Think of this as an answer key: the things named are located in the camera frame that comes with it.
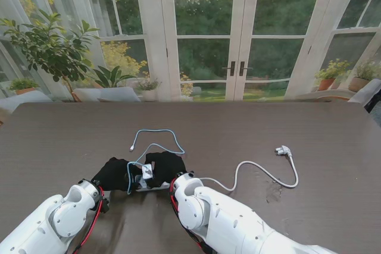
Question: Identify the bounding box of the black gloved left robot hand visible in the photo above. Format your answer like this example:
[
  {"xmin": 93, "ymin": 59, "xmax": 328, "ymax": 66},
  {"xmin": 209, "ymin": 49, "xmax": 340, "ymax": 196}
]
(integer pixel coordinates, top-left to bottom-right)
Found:
[{"xmin": 90, "ymin": 156, "xmax": 143, "ymax": 192}]

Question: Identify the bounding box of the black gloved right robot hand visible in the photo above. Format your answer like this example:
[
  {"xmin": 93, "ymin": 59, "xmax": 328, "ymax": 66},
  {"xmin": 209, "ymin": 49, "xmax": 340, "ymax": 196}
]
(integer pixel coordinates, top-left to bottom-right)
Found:
[{"xmin": 145, "ymin": 151, "xmax": 188, "ymax": 189}]

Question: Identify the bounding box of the grey USB charger adapter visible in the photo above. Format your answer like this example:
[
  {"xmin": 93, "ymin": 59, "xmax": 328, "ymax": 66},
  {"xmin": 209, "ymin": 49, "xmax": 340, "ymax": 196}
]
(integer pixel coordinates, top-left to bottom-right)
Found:
[{"xmin": 141, "ymin": 164, "xmax": 154, "ymax": 180}]

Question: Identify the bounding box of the white power strip with cord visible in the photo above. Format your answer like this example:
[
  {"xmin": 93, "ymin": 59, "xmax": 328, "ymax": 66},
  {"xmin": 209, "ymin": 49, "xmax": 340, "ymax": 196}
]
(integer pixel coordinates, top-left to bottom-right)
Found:
[{"xmin": 134, "ymin": 145, "xmax": 299, "ymax": 192}]

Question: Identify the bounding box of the light blue USB cable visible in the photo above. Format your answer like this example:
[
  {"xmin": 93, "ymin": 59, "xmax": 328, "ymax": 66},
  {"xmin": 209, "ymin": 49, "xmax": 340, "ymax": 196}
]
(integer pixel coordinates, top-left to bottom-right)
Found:
[{"xmin": 126, "ymin": 129, "xmax": 186, "ymax": 196}]

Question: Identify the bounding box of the white rectangular planter box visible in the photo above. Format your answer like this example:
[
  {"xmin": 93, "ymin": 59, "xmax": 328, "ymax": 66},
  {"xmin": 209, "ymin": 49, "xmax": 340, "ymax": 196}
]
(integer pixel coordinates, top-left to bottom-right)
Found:
[{"xmin": 73, "ymin": 86, "xmax": 141, "ymax": 102}]

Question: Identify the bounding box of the small plant in white pot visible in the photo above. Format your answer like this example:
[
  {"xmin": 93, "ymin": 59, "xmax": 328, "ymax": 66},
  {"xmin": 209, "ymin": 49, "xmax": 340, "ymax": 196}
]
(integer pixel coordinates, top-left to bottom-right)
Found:
[{"xmin": 135, "ymin": 77, "xmax": 163, "ymax": 102}]

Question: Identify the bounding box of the broad-leaf green plant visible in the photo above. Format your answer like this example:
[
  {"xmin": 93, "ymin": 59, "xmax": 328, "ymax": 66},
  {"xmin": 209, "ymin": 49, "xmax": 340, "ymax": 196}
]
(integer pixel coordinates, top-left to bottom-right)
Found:
[{"xmin": 93, "ymin": 65, "xmax": 135, "ymax": 89}]

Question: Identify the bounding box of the pale grey sofa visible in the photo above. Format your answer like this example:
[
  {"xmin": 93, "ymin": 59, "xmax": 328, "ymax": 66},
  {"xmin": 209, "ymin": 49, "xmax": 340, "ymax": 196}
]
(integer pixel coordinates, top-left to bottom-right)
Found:
[{"xmin": 0, "ymin": 90, "xmax": 53, "ymax": 124}]

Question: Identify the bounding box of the small plant in terracotta pot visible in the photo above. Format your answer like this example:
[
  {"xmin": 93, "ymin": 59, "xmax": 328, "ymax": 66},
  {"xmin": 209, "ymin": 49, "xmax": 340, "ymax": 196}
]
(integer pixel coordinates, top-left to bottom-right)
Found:
[{"xmin": 7, "ymin": 77, "xmax": 39, "ymax": 96}]

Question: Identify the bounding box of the white glazed door leaf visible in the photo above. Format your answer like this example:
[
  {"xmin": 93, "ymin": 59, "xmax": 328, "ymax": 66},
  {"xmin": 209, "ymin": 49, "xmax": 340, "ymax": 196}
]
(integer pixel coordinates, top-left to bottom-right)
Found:
[
  {"xmin": 158, "ymin": 0, "xmax": 248, "ymax": 102},
  {"xmin": 234, "ymin": 0, "xmax": 340, "ymax": 102}
]

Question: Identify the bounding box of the tall leafy potted tree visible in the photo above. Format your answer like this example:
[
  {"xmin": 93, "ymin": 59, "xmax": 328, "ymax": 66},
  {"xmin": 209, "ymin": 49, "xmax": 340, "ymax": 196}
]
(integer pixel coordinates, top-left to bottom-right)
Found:
[{"xmin": 0, "ymin": 10, "xmax": 101, "ymax": 102}]

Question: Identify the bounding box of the yellow flowering plant terracotta pot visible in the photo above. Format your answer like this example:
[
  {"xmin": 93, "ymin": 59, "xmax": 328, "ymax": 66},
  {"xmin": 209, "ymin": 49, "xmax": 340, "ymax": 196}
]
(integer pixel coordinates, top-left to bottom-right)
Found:
[{"xmin": 314, "ymin": 59, "xmax": 352, "ymax": 92}]

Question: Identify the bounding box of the green plant in tan pot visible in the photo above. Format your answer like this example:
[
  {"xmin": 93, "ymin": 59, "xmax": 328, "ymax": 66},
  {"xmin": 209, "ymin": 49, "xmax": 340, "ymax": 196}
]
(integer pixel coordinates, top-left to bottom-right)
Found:
[{"xmin": 348, "ymin": 60, "xmax": 379, "ymax": 93}]

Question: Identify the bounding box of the white armchair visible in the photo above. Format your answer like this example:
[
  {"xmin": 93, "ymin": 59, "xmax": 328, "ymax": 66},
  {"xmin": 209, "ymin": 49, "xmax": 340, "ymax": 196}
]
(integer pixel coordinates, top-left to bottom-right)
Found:
[{"xmin": 348, "ymin": 78, "xmax": 381, "ymax": 108}]

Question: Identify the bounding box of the red left arm cable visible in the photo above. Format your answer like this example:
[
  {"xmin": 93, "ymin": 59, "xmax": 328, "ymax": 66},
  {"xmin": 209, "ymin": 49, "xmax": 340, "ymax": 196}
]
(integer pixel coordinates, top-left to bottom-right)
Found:
[{"xmin": 73, "ymin": 185, "xmax": 105, "ymax": 254}]

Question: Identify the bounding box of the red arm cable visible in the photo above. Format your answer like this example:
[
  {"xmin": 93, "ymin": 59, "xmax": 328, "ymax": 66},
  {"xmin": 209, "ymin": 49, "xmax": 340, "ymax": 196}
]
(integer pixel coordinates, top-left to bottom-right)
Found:
[
  {"xmin": 73, "ymin": 185, "xmax": 105, "ymax": 254},
  {"xmin": 170, "ymin": 178, "xmax": 212, "ymax": 254}
]

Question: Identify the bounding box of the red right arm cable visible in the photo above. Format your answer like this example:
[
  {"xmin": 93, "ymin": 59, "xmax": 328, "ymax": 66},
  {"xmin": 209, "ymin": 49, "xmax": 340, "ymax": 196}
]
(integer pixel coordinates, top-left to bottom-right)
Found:
[{"xmin": 170, "ymin": 178, "xmax": 212, "ymax": 254}]

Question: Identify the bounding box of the dark door lever handle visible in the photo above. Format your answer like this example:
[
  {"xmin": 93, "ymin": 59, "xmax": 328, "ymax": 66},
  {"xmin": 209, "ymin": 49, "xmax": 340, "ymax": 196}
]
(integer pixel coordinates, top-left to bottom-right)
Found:
[
  {"xmin": 239, "ymin": 61, "xmax": 254, "ymax": 76},
  {"xmin": 221, "ymin": 61, "xmax": 236, "ymax": 76}
]

